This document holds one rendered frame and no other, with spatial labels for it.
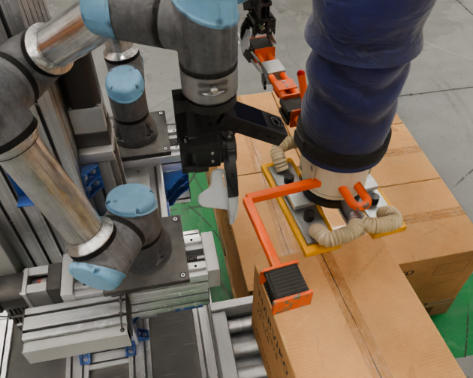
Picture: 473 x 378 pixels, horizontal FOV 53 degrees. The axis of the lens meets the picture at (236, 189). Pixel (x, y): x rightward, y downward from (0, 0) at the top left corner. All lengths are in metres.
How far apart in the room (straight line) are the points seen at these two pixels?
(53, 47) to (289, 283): 0.62
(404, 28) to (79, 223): 0.72
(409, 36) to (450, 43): 3.57
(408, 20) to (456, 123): 2.72
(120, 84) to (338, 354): 0.98
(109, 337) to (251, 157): 1.22
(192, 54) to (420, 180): 1.82
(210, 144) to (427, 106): 3.12
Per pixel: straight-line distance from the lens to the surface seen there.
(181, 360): 2.05
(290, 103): 1.41
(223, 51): 0.57
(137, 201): 1.12
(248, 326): 1.73
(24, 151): 0.92
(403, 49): 0.96
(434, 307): 2.46
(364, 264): 1.42
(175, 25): 0.57
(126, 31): 0.60
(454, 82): 4.04
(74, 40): 0.84
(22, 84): 0.91
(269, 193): 1.15
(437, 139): 3.44
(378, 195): 1.32
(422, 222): 2.13
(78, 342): 1.32
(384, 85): 1.00
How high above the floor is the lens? 2.10
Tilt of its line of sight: 48 degrees down
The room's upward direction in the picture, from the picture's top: straight up
